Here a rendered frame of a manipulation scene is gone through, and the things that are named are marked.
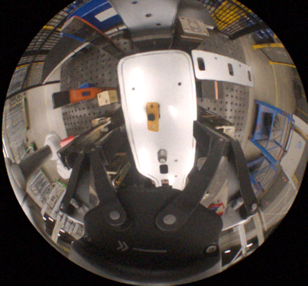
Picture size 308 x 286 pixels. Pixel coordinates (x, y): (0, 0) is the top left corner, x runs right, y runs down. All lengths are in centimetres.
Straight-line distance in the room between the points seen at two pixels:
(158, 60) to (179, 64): 6
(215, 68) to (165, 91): 19
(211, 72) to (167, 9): 23
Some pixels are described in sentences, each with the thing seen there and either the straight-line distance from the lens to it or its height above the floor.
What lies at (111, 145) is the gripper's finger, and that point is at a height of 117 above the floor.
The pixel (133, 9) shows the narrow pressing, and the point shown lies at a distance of 25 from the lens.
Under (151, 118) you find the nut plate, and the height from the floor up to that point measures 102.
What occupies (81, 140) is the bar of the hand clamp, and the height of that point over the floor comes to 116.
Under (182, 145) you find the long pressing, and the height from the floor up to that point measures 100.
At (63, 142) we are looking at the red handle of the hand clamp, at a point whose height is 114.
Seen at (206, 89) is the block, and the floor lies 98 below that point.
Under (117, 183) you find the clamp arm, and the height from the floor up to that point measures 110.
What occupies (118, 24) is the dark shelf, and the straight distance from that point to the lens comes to 38.
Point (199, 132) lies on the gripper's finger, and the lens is 15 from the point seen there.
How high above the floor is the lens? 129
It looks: 68 degrees down
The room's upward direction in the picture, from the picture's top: 175 degrees counter-clockwise
